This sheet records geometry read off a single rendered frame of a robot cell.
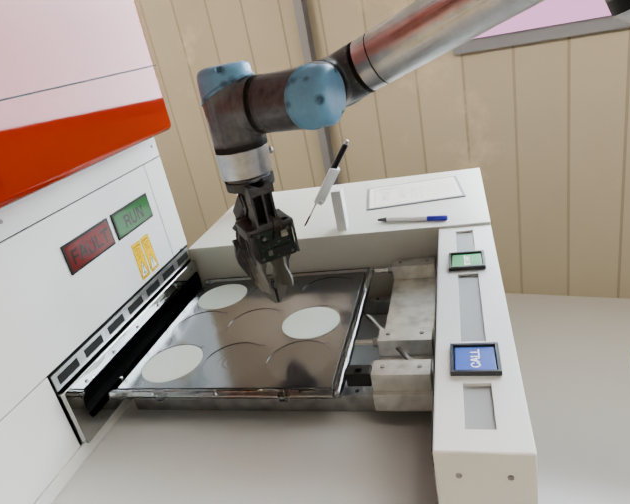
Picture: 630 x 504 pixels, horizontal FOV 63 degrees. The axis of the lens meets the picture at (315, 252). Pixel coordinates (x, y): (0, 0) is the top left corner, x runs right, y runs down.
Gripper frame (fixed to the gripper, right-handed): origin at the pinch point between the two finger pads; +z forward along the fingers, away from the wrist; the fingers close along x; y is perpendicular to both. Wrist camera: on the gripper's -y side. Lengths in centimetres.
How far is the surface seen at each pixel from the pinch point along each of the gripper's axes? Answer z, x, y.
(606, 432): 97, 98, -18
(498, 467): 3.0, 6.7, 44.0
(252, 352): 7.3, -6.5, 2.6
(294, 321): 7.1, 2.4, -1.3
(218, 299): 7.2, -6.8, -19.9
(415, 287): 9.2, 26.0, -0.4
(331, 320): 7.2, 7.6, 2.6
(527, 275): 87, 142, -97
